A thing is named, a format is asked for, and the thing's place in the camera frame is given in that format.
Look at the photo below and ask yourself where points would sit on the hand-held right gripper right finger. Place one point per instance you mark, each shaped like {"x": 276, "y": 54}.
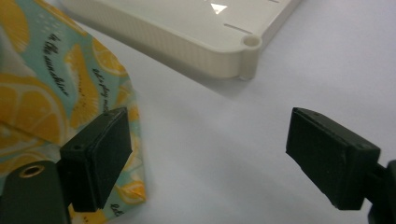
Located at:
{"x": 330, "y": 155}

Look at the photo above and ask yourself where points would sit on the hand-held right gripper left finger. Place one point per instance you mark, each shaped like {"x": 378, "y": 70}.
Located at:
{"x": 102, "y": 161}

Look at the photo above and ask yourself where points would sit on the lemon print cloth bag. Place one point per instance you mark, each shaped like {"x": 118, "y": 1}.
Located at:
{"x": 46, "y": 77}

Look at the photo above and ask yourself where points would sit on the white plastic tray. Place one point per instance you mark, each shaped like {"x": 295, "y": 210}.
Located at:
{"x": 186, "y": 31}

